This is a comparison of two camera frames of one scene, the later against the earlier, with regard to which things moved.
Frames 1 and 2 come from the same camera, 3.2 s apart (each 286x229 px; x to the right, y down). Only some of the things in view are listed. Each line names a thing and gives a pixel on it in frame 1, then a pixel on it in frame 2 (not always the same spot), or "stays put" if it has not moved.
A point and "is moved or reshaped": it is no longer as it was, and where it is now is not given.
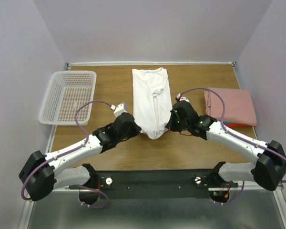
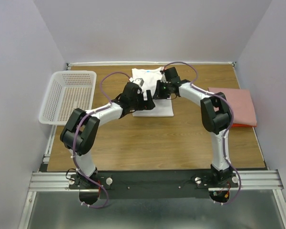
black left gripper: [135, 128] to [144, 101]
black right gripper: [170, 122] to [159, 90]
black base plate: [156, 184] stays put
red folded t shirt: [240, 125] stays put
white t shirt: [152, 102] is moved or reshaped
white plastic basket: [66, 90] stays put
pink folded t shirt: [239, 107] stays put
